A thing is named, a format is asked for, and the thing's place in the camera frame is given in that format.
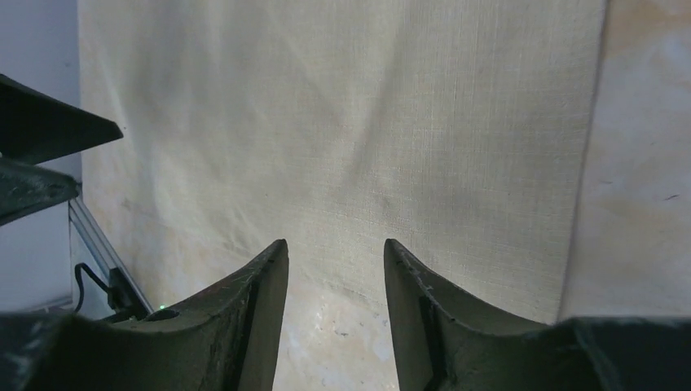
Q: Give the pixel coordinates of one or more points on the aluminium frame rail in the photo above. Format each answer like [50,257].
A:
[101,283]

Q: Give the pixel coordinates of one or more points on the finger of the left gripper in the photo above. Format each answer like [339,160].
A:
[27,189]
[36,127]

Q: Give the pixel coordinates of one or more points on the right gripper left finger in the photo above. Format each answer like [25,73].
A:
[225,337]

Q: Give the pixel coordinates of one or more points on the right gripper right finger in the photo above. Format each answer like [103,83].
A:
[445,338]

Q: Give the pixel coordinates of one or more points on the beige cloth napkin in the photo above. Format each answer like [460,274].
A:
[455,127]

